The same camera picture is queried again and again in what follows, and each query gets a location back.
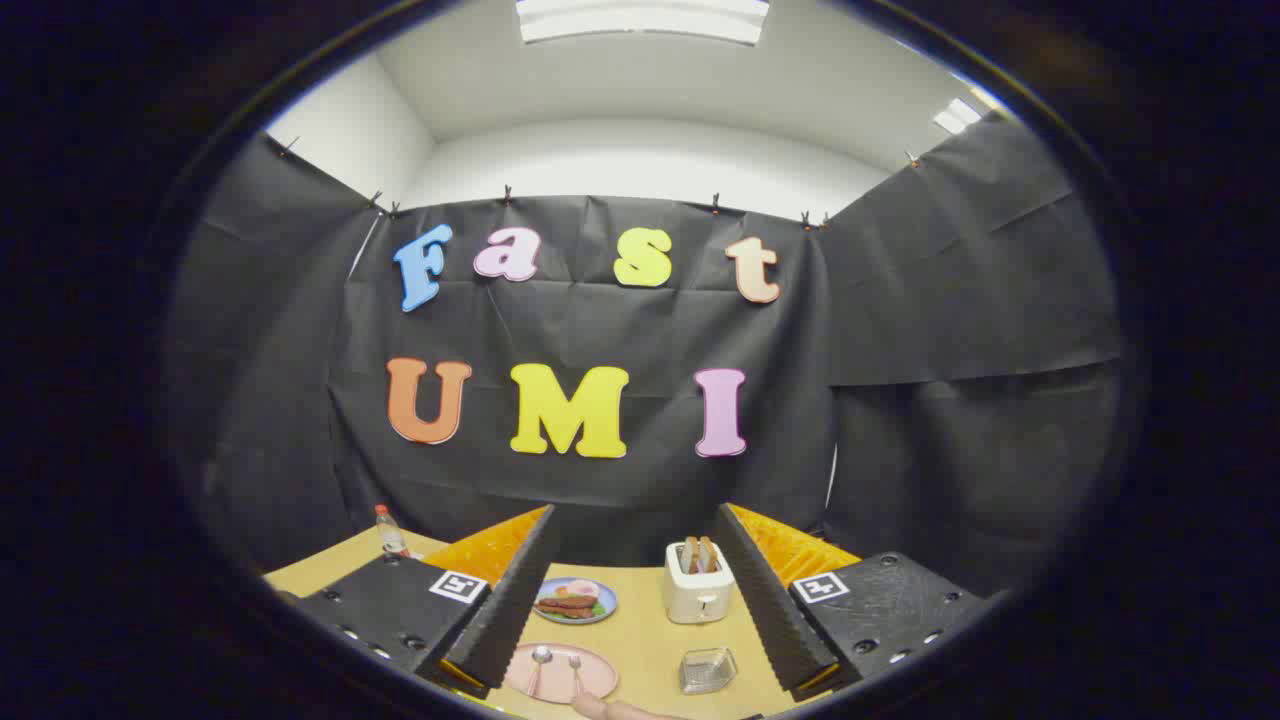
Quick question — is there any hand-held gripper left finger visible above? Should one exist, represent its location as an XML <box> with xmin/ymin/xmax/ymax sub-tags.
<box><xmin>290</xmin><ymin>505</ymin><xmax>558</xmax><ymax>701</ymax></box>

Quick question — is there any metal wire basket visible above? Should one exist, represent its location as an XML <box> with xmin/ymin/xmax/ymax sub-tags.
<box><xmin>679</xmin><ymin>647</ymin><xmax>739</xmax><ymax>696</ymax></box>

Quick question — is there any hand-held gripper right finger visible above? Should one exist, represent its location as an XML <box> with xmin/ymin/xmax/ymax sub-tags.
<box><xmin>713</xmin><ymin>502</ymin><xmax>991</xmax><ymax>703</ymax></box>

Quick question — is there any blue plate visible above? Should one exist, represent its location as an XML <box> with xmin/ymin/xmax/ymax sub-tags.
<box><xmin>532</xmin><ymin>577</ymin><xmax>618</xmax><ymax>626</ymax></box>

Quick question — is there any pink plate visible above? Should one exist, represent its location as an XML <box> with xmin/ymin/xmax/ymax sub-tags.
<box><xmin>503</xmin><ymin>642</ymin><xmax>620</xmax><ymax>704</ymax></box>

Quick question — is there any clear water bottle red label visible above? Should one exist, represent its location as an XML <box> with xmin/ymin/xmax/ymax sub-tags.
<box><xmin>374</xmin><ymin>504</ymin><xmax>411</xmax><ymax>559</ymax></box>

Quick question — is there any long ceiling light panel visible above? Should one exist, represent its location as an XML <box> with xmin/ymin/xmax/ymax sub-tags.
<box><xmin>515</xmin><ymin>0</ymin><xmax>771</xmax><ymax>46</ymax></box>

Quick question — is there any small ceiling light panel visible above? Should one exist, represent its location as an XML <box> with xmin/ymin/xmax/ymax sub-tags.
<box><xmin>933</xmin><ymin>97</ymin><xmax>984</xmax><ymax>135</ymax></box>

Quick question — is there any row of black cloth clips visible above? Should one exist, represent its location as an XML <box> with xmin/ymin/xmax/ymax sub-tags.
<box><xmin>280</xmin><ymin>140</ymin><xmax>921</xmax><ymax>229</ymax></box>

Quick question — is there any cream toaster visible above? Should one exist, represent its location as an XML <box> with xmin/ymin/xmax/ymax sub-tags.
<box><xmin>664</xmin><ymin>540</ymin><xmax>736</xmax><ymax>625</ymax></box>

